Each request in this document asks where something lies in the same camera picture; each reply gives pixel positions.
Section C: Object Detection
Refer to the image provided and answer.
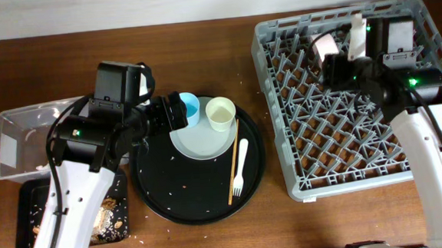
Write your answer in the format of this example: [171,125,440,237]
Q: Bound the pink bowl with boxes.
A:
[312,34,340,68]

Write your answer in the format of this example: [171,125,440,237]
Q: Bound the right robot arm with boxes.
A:
[322,15,442,248]

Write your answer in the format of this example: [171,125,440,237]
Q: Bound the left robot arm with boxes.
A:
[33,61,187,248]

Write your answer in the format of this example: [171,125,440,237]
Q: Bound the grey dishwasher rack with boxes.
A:
[251,0,442,202]

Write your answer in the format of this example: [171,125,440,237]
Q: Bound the blue plastic cup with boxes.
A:
[180,92,200,127]

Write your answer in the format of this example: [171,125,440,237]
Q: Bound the light grey plate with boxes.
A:
[170,97,237,160]

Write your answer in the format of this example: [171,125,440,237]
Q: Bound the cream plastic cup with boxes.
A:
[205,97,236,132]

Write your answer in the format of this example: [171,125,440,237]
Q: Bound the round black serving tray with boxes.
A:
[130,107,266,225]

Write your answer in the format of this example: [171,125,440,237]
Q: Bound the wooden chopstick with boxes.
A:
[227,118,239,206]

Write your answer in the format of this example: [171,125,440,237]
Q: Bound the white plastic fork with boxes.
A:
[233,138,249,197]

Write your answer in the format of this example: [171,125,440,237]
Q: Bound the food scraps pile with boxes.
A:
[29,194,127,248]

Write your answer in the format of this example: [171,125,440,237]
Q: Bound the clear plastic bin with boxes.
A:
[0,93,131,185]

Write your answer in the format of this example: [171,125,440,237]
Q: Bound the black rectangular tray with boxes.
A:
[15,170,130,248]

